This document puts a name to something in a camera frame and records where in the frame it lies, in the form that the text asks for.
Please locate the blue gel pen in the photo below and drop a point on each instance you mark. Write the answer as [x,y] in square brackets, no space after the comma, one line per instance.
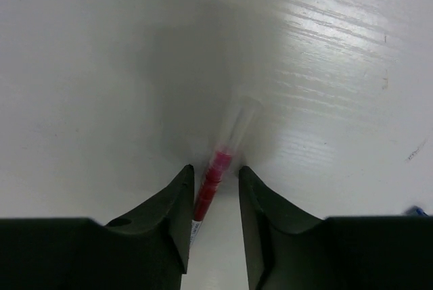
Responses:
[415,211]

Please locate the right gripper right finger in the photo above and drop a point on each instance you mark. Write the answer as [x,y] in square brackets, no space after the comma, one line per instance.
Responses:
[287,248]

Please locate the dark red gel pen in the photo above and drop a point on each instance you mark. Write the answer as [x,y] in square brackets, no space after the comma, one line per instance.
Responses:
[232,133]

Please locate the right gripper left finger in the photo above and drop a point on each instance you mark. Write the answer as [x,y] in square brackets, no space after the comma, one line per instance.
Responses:
[146,248]

